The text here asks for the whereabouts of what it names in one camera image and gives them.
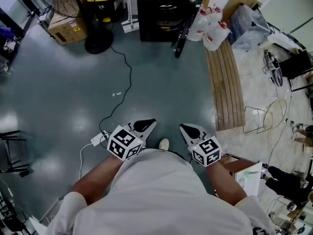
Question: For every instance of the brown cardboard box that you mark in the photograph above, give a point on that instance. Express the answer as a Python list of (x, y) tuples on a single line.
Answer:
[(66, 30)]

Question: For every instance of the black standing fan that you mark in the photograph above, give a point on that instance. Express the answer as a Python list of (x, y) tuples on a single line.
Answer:
[(99, 41)]

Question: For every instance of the person's right forearm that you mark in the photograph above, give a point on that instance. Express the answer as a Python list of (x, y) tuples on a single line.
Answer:
[(225, 182)]

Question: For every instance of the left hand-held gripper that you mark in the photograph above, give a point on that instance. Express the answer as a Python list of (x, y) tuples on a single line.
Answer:
[(123, 143)]

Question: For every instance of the black metal stool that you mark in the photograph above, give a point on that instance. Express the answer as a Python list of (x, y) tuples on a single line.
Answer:
[(14, 153)]

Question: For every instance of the black metal table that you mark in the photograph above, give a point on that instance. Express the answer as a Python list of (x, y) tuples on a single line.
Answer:
[(297, 65)]

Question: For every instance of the white flat mop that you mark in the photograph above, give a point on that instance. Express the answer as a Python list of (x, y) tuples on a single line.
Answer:
[(129, 26)]

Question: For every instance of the person's white shoe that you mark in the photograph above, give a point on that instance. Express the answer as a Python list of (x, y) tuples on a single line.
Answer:
[(163, 144)]

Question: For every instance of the grey plastic-wrapped box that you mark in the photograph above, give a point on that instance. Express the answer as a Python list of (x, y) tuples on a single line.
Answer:
[(247, 28)]

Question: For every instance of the wooden slatted board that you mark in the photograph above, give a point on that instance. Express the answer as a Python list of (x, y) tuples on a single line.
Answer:
[(227, 89)]

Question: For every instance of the white paper scrap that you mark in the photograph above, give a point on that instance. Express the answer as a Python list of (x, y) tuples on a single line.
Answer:
[(117, 94)]

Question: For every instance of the brown wooden crate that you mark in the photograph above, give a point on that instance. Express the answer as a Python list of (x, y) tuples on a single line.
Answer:
[(240, 165)]

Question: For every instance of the purple bag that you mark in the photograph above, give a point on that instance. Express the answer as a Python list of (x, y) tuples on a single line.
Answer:
[(5, 30)]

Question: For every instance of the white power strip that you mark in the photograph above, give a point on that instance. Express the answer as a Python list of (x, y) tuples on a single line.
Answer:
[(99, 138)]

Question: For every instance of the black metal rack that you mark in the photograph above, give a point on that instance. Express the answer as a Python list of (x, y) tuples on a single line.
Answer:
[(14, 21)]

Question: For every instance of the black washing machine front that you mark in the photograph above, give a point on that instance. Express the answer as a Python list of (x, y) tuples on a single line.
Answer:
[(182, 37)]

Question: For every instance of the white panel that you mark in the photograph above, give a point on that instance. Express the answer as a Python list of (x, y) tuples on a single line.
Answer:
[(286, 39)]

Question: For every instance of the person's white shirt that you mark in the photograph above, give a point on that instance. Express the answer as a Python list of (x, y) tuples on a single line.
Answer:
[(156, 199)]

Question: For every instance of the person's left forearm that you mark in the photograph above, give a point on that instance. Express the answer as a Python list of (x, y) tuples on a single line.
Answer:
[(95, 177)]

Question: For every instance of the black bin yellow lid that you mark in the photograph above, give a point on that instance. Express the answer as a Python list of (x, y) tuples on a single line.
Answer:
[(107, 7)]

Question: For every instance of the white sheet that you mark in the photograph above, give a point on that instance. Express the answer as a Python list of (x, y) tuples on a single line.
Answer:
[(38, 226)]

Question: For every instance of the black handheld vacuum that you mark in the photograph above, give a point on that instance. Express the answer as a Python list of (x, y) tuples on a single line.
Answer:
[(276, 70)]

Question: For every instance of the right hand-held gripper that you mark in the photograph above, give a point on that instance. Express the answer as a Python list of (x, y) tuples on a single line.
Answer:
[(206, 152)]

